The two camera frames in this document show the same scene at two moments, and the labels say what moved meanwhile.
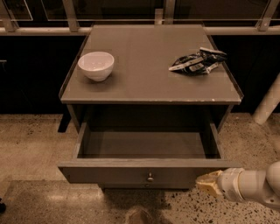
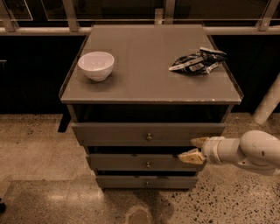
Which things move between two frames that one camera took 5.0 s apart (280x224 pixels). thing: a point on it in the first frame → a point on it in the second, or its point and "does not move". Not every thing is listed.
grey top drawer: (141, 173) → (143, 134)
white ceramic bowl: (97, 66) does not move
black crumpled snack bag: (202, 62) does not move
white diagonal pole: (268, 101) does not move
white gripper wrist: (229, 183) → (212, 149)
